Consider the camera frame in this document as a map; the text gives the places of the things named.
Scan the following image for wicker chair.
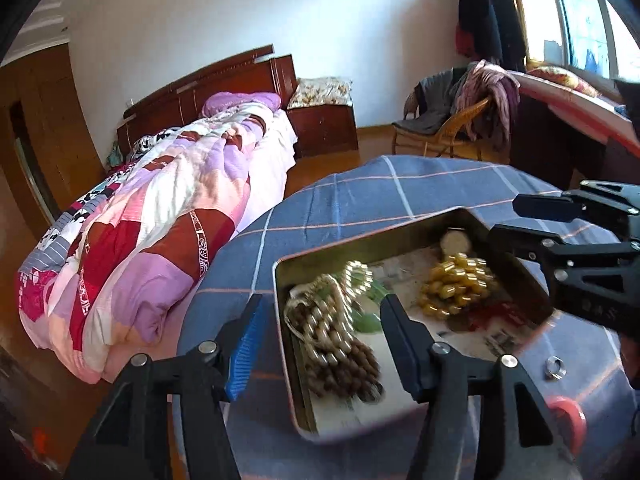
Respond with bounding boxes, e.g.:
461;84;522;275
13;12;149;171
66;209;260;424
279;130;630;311
392;98;492;158

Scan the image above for blue plaid tablecloth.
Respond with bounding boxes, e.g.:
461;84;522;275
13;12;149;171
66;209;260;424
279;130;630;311
171;154;640;480

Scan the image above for printed paper in tin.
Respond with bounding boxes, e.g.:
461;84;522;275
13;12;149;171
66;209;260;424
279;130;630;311
310;247;534;442

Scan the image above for dark wooden nightstand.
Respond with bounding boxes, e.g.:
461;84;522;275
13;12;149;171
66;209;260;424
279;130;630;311
286;105;359;158

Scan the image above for white pearl necklace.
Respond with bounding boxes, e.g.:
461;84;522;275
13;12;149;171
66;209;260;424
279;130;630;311
283;260;376;366

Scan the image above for pink patchwork quilt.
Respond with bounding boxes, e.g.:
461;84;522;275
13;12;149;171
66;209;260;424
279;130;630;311
15;103;297;385

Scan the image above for dark wooden desk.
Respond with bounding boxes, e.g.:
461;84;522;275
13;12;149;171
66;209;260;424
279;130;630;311
509;96;639;190

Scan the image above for floral pillow on desk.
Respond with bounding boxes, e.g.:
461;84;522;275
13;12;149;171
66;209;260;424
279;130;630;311
528;65;601;98

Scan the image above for brown wooden wardrobe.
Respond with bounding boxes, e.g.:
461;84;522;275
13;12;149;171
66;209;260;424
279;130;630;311
1;44;105;238

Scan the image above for dark wooden bed frame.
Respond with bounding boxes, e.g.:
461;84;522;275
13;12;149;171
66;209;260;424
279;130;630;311
116;44;297;155

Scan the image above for wristwatch with white face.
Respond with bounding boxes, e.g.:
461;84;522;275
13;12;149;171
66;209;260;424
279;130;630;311
439;230;472;257

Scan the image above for pink white desk cover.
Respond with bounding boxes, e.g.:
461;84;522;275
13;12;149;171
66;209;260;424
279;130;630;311
510;70;640;157

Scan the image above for floral cushion on nightstand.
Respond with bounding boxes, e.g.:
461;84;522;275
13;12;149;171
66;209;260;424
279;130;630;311
288;76;352;110

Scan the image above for gold pearl bead necklace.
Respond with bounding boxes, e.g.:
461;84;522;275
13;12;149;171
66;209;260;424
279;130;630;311
416;252;501;320

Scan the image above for pink metal tin box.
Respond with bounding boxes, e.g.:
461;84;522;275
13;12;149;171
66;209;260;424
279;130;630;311
272;208;552;443

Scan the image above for purple pillow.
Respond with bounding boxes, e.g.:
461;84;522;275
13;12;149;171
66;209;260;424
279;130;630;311
201;91;282;117

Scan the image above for grey garment on chair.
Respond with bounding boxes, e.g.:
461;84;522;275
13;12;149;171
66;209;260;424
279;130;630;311
393;66;469;136

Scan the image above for purple pink garment on chair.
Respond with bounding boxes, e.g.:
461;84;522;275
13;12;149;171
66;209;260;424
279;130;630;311
451;60;520;151

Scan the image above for dark coats on rack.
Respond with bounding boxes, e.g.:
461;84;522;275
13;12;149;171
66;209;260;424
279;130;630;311
456;0;526;72

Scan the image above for green jade bangle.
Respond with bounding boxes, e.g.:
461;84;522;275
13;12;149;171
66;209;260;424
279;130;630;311
350;280;390;334

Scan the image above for brown wooden bead bracelet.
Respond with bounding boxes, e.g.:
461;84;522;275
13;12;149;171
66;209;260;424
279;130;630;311
290;303;385;403

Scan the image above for window with metal frame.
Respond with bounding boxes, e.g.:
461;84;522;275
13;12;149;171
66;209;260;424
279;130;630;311
515;0;639;82

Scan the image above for pink jade bangle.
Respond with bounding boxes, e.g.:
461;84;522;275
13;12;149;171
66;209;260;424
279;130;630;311
547;396;587;457

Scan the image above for red cord coin pendant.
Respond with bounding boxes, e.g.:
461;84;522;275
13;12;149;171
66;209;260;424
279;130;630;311
447;300;528;333

